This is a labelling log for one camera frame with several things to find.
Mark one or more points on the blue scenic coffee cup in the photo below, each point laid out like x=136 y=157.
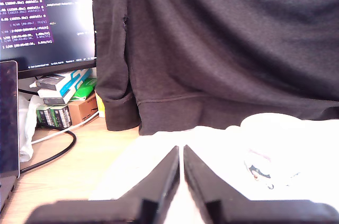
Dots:
x=275 y=144

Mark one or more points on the white cloth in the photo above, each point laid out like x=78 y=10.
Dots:
x=212 y=139

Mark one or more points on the yellow container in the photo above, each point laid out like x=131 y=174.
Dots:
x=100 y=107

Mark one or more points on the brown cardboard box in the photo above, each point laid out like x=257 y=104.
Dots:
x=82 y=111

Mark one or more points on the green package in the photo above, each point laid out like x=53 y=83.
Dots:
x=84 y=90

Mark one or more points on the green and black box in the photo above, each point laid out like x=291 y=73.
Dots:
x=61 y=116
x=43 y=116

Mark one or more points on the dark brown sweater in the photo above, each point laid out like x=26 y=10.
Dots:
x=212 y=49

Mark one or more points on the white and blue box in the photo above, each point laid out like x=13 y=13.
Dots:
x=75 y=81

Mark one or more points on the white plastic bag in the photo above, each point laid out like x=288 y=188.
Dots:
x=26 y=128

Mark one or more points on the grey and white box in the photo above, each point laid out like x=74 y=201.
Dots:
x=51 y=81

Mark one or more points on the laptop computer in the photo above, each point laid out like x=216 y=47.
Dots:
x=8 y=118

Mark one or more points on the computer monitor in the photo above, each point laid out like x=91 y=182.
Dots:
x=47 y=9

